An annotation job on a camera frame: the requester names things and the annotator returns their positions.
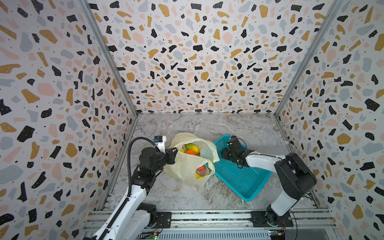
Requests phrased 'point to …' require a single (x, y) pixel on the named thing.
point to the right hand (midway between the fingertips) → (221, 149)
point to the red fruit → (201, 168)
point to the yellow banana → (198, 176)
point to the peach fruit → (202, 172)
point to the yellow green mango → (190, 146)
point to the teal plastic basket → (247, 181)
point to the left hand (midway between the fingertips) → (178, 146)
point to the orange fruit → (191, 152)
